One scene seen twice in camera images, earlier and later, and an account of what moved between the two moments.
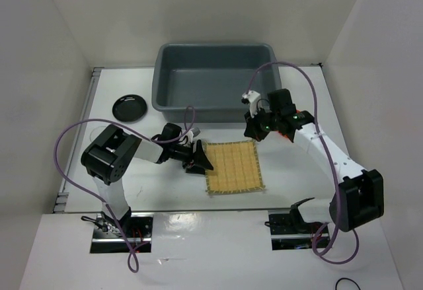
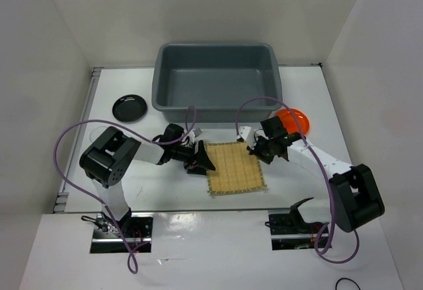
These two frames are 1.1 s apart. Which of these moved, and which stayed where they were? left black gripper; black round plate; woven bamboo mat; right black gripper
Moved: right black gripper
Stayed: woven bamboo mat; black round plate; left black gripper
